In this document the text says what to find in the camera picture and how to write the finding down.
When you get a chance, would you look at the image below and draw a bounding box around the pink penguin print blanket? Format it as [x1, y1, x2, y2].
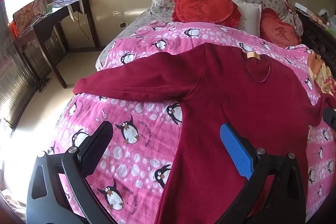
[49, 22, 336, 224]

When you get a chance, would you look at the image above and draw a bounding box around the white box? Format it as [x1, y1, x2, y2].
[295, 2, 312, 13]

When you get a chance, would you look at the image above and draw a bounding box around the red heart cushion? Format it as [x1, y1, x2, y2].
[260, 8, 302, 46]
[172, 0, 242, 29]

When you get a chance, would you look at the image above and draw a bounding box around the dark slatted cabinet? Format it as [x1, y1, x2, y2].
[0, 30, 53, 130]

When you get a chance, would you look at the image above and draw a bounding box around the black cable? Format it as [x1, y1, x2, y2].
[77, 2, 90, 41]

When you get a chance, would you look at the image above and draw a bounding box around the dark wooden desk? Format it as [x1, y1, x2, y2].
[14, 0, 100, 88]

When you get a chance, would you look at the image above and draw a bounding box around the pair of slippers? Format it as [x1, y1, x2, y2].
[35, 77, 50, 93]

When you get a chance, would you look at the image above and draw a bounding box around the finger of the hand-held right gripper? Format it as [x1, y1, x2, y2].
[322, 107, 336, 130]

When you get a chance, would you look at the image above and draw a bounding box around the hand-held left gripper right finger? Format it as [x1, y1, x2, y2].
[217, 123, 307, 224]

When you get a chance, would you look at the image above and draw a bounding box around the floral bed sheet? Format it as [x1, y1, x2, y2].
[96, 10, 174, 69]

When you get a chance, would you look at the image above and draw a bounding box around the orange floral cloth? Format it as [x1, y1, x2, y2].
[307, 52, 336, 94]

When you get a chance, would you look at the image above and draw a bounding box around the white pillow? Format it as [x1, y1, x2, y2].
[230, 0, 262, 37]

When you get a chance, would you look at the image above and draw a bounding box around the dark red sweater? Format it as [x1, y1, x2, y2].
[74, 42, 336, 224]

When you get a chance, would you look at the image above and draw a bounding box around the printed cardboard box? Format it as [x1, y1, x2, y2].
[13, 0, 48, 30]

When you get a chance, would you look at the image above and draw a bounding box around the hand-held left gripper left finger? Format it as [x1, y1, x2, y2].
[26, 121, 116, 224]

